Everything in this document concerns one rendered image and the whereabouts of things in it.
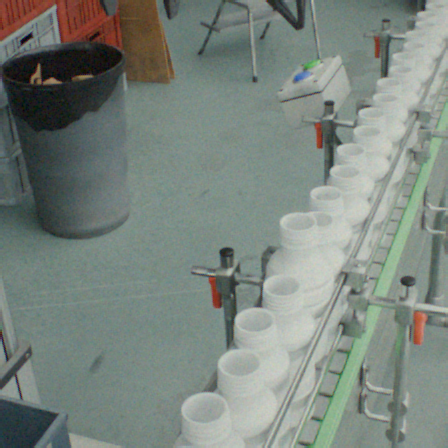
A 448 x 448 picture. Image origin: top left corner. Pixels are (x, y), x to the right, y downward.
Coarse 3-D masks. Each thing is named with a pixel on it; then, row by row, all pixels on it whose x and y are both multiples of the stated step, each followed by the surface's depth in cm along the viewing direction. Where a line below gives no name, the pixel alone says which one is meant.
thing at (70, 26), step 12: (60, 0) 363; (72, 0) 375; (84, 0) 386; (96, 0) 397; (60, 12) 366; (72, 12) 377; (84, 12) 387; (96, 12) 399; (60, 24) 368; (72, 24) 378; (84, 24) 388; (60, 36) 371; (72, 36) 378
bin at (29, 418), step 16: (0, 400) 98; (16, 400) 97; (0, 416) 99; (16, 416) 98; (32, 416) 97; (48, 416) 96; (64, 416) 95; (0, 432) 101; (16, 432) 100; (32, 432) 99; (48, 432) 92; (64, 432) 96
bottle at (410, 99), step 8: (392, 72) 125; (400, 72) 128; (408, 72) 126; (400, 80) 125; (408, 80) 125; (408, 88) 126; (408, 96) 126; (416, 96) 127; (408, 104) 126; (416, 104) 127; (408, 112) 127; (408, 120) 127; (416, 128) 130; (416, 136) 131; (408, 144) 130; (408, 152) 130; (408, 160) 131
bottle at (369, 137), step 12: (360, 132) 109; (372, 132) 109; (360, 144) 106; (372, 144) 106; (372, 156) 107; (372, 168) 107; (384, 168) 108; (384, 204) 111; (384, 216) 112; (372, 228) 111; (372, 240) 112
